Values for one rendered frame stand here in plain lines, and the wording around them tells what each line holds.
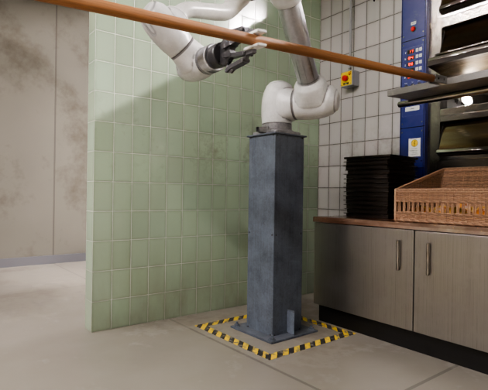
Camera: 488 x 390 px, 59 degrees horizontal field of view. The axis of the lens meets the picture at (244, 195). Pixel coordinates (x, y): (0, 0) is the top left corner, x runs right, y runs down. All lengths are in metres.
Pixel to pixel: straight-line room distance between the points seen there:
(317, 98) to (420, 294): 0.99
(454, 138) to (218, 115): 1.32
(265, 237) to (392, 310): 0.68
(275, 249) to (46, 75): 3.21
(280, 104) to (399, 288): 1.03
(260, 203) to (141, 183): 0.65
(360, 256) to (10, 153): 3.33
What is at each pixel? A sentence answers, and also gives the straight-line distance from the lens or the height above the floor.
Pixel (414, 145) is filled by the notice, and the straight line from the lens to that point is 2.68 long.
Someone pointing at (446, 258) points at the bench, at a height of 0.44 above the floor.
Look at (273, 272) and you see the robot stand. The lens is 2.14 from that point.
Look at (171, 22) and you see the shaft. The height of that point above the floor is 1.11.
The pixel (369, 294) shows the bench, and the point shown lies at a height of 0.22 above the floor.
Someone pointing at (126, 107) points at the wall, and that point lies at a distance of 2.37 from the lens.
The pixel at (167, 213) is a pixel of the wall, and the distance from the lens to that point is 2.43.
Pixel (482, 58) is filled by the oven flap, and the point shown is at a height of 1.38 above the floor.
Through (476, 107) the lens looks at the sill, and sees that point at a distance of 2.58.
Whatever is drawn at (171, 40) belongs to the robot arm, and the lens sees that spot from 1.49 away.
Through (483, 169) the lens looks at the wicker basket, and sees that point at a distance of 2.48.
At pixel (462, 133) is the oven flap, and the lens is 2.60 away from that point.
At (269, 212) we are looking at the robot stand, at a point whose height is 0.61.
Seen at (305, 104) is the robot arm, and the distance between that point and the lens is 2.14.
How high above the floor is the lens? 0.70
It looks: level
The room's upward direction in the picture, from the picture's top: 1 degrees clockwise
